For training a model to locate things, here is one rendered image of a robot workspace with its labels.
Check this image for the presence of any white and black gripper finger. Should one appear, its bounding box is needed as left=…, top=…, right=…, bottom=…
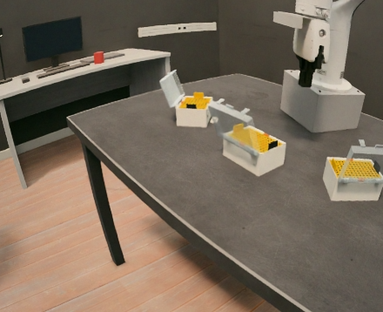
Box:
left=300, top=45, right=322, bottom=87
left=296, top=54, right=306, bottom=85

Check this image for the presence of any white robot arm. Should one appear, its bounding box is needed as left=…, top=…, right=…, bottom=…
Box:
left=273, top=0, right=365, bottom=93

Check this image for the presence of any yellow plate with black holes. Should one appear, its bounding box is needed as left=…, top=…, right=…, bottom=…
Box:
left=329, top=158, right=345, bottom=178
left=179, top=92, right=211, bottom=110
left=256, top=131, right=283, bottom=153

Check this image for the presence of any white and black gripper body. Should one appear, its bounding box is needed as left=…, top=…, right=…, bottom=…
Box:
left=293, top=17, right=330, bottom=64

